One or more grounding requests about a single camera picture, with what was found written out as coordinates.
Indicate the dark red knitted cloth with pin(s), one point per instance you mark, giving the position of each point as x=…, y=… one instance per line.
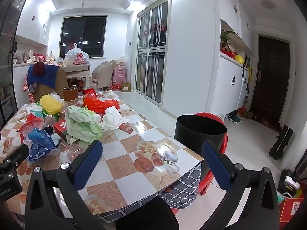
x=39, y=69

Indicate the cardboard box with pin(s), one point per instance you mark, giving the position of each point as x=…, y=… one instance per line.
x=126, y=87

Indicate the teal paper bag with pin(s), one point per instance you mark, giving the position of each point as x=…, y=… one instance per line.
x=280, y=197

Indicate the clear snack bag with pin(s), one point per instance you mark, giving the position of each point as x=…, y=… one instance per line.
x=120, y=62

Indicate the black yellow power box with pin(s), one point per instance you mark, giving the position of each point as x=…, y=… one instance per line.
x=285, y=186

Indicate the blue sneakers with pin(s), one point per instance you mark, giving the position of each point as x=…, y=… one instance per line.
x=235, y=119

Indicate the brown chair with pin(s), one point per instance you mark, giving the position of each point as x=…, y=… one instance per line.
x=57, y=81

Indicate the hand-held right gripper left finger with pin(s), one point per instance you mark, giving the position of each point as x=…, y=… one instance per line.
x=87, y=163

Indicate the red gift box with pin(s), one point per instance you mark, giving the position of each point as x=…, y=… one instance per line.
x=79, y=83

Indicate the white green packet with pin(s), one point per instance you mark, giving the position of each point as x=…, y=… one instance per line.
x=37, y=112

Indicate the row of countertop ornaments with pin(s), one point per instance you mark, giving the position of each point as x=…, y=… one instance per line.
x=31, y=56

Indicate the round ceiling vent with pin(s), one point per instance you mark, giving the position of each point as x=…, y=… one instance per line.
x=267, y=4

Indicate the green drink can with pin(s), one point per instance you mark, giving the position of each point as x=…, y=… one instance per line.
x=49, y=121

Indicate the yellow foam net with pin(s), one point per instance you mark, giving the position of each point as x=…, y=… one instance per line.
x=50, y=104

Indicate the blue cloth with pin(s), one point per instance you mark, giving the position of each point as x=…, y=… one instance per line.
x=48, y=75

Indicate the sliding glass door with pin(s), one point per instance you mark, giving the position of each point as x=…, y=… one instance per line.
x=153, y=64

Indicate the cartoon snack packet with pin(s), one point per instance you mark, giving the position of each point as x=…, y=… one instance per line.
x=91, y=93

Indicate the potted plant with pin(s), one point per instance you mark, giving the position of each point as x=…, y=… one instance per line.
x=225, y=38

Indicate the brown liquid jar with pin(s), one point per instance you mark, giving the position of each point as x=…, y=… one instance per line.
x=70, y=94

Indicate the red cartoon can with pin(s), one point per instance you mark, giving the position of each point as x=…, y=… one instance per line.
x=84, y=91

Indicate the clear plastic bag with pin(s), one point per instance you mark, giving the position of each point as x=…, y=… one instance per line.
x=55, y=96

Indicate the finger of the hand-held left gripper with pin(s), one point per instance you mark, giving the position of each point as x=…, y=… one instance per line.
x=18, y=154

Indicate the grey grid cloth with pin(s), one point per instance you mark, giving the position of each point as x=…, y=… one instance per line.
x=187, y=186

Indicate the blue plastic bag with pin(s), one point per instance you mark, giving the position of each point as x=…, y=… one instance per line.
x=39, y=143

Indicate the red plastic bag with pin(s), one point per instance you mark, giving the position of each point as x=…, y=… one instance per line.
x=98, y=105

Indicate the beige dining table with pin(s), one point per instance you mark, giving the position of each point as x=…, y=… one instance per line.
x=76, y=70

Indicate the red shelf decoration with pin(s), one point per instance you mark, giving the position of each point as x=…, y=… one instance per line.
x=227, y=53

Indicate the brown shoes pair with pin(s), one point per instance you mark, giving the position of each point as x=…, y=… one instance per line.
x=247, y=115

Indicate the black trash bin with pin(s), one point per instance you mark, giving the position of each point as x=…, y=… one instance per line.
x=199, y=136

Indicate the white shoe cabinet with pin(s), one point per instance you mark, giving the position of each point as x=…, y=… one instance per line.
x=227, y=83

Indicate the red snack wrapper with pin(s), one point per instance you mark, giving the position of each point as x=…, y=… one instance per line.
x=30, y=124

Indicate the red checkered cloth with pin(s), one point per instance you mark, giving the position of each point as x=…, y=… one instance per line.
x=30, y=95

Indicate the small white plastic bag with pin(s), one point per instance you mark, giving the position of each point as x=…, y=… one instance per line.
x=221, y=117

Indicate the white crumpled paper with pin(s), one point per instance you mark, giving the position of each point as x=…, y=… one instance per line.
x=112, y=118

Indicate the white printed shopping bag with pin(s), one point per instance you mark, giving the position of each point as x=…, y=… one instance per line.
x=76, y=56

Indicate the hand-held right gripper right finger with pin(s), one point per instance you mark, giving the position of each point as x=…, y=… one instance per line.
x=217, y=167

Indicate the yellow helmet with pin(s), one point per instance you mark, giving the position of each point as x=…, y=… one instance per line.
x=239, y=59

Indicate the glass display cabinet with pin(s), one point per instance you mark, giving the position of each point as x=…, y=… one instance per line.
x=7, y=52

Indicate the dark window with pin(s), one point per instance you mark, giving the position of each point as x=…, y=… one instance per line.
x=81, y=36

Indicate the beige upholstered chair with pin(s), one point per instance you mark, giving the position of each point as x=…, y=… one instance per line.
x=109, y=73
x=97, y=74

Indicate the red doormat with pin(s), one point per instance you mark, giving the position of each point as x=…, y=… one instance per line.
x=266, y=123

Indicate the pink stool stack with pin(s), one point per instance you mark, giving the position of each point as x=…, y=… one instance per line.
x=119, y=75

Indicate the red plastic stool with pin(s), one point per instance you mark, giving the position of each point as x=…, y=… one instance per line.
x=206, y=184

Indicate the red tissue box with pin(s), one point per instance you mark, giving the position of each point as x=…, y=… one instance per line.
x=61, y=127

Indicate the black clothing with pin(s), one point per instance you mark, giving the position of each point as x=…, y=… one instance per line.
x=146, y=215

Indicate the red gift bag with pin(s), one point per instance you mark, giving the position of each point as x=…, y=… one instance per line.
x=291, y=210

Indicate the dark entrance door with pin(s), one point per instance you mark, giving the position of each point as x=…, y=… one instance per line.
x=268, y=81

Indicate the green white plastic bag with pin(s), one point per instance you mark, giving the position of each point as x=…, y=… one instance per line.
x=81, y=124

